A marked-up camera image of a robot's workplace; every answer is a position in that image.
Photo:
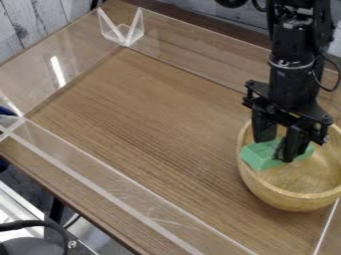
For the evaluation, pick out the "metal table bracket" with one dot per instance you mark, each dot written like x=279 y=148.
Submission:
x=76 y=246

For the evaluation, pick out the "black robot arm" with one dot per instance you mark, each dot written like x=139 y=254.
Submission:
x=301 y=28

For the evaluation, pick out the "blue object at edge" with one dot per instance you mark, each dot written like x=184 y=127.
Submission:
x=7 y=112

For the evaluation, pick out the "light wooden bowl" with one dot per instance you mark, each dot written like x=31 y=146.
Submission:
x=298 y=186

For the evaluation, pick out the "green rectangular block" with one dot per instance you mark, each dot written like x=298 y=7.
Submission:
x=257 y=155

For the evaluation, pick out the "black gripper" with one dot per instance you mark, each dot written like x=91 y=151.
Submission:
x=285 y=103

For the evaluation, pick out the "clear acrylic corner bracket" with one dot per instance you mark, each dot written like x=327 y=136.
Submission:
x=122 y=34

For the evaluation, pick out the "clear acrylic tray wall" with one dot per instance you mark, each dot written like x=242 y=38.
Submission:
x=127 y=129

